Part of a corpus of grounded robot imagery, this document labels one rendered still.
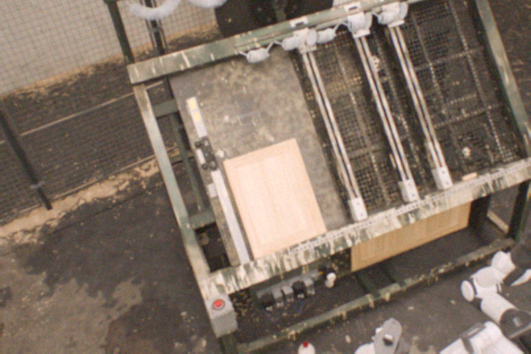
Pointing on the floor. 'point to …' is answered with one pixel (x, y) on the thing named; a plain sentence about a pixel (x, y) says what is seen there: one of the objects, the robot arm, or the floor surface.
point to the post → (230, 344)
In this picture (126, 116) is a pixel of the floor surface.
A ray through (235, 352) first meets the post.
